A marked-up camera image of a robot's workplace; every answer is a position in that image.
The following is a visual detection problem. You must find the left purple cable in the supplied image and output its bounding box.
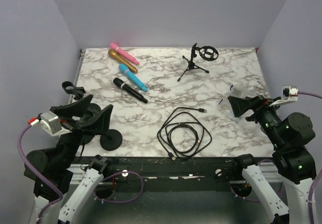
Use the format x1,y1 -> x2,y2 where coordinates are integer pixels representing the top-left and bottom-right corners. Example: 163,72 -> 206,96
17,125 -> 64,224

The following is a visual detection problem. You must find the clear plastic parts box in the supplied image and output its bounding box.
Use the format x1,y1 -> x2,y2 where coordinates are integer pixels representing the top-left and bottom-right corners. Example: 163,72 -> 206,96
219,84 -> 247,123

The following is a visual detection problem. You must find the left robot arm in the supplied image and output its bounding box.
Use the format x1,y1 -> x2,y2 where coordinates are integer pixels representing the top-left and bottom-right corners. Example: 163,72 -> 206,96
23,95 -> 113,223

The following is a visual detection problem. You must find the blue microphone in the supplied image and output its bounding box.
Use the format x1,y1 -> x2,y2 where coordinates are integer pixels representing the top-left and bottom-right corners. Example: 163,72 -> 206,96
118,64 -> 148,92

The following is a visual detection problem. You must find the tall black mic stand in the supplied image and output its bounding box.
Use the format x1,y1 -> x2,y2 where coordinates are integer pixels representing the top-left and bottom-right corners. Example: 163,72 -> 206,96
61,81 -> 86,101

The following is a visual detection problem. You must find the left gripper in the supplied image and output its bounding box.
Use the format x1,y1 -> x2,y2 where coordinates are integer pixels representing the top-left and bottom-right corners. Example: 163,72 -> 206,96
51,94 -> 113,168

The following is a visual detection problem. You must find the black condenser microphone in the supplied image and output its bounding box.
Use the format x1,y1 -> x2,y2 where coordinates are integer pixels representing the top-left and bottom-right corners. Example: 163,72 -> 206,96
113,78 -> 148,103

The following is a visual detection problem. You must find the black tripod mic stand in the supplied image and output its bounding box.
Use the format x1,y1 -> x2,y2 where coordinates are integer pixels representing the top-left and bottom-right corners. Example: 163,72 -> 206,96
177,42 -> 219,82

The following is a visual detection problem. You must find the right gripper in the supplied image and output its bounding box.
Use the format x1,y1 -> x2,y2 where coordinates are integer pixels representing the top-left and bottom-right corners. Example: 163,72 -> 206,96
229,93 -> 286,147

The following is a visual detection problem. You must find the gold microphone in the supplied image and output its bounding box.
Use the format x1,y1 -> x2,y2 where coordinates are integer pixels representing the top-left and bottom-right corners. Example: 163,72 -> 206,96
108,49 -> 138,73

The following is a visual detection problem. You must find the pink microphone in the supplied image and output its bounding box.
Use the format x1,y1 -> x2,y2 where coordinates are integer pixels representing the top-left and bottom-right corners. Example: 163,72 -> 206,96
109,43 -> 139,65

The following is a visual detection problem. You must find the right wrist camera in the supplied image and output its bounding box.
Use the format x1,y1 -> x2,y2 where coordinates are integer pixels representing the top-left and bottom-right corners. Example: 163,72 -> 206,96
270,86 -> 299,107

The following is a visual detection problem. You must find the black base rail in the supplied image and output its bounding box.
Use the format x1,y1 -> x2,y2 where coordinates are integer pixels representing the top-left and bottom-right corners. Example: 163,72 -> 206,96
105,157 -> 245,193

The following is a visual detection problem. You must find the shock mount mic stand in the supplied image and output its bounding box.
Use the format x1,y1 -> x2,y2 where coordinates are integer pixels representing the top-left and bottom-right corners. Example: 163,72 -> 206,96
80,103 -> 123,151

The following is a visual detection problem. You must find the black usb cable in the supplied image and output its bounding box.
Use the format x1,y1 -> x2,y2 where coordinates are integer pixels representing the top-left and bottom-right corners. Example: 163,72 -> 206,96
156,107 -> 213,162

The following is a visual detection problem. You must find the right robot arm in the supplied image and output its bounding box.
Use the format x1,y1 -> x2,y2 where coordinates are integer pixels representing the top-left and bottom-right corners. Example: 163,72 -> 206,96
228,93 -> 321,223

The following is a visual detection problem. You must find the short black mic stand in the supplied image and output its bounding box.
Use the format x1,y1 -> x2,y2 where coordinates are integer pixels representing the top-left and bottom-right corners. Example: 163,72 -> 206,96
79,103 -> 101,144

